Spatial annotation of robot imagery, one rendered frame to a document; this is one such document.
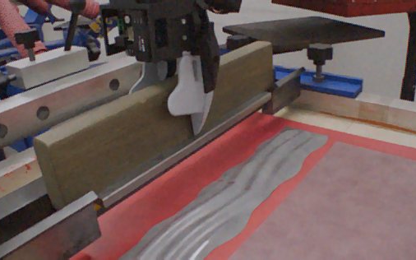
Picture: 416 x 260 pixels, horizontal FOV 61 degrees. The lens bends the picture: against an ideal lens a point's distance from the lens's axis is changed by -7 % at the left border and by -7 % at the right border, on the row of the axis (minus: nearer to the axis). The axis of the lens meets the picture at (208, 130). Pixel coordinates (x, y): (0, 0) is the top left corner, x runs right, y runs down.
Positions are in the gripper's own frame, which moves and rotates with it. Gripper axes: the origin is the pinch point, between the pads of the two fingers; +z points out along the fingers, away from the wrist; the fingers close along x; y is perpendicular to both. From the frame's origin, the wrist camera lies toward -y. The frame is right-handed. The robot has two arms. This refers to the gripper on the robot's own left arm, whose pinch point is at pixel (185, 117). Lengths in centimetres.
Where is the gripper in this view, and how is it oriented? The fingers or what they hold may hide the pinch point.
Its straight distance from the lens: 43.8
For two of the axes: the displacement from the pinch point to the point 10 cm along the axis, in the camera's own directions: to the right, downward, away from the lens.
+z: 0.6, 9.0, 4.2
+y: -6.1, 3.7, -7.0
